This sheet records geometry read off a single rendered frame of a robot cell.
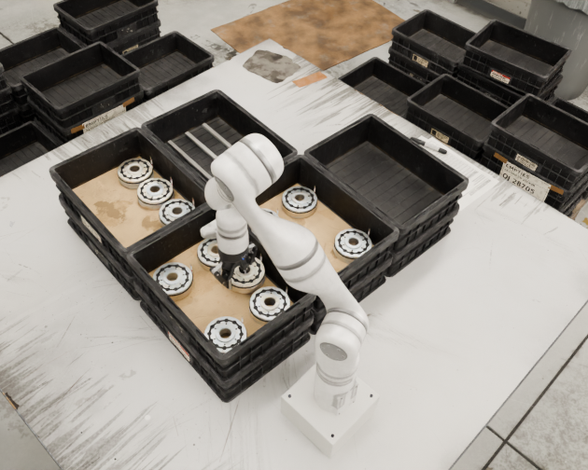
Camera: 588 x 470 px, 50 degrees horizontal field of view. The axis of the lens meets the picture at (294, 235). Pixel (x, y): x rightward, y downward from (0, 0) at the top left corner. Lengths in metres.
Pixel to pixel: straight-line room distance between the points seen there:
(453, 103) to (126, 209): 1.74
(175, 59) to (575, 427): 2.37
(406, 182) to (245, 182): 1.01
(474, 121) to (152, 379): 1.93
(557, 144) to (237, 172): 2.00
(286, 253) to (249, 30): 3.13
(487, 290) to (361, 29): 2.62
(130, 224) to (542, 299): 1.20
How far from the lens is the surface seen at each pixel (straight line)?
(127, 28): 3.21
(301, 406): 1.53
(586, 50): 3.77
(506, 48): 3.32
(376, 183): 1.94
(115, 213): 1.86
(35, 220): 2.08
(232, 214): 1.40
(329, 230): 1.78
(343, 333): 1.24
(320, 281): 1.16
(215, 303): 1.62
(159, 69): 3.16
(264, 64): 2.59
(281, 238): 1.09
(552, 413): 2.61
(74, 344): 1.77
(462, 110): 3.05
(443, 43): 3.48
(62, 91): 2.92
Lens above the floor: 2.17
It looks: 49 degrees down
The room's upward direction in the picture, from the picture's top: 4 degrees clockwise
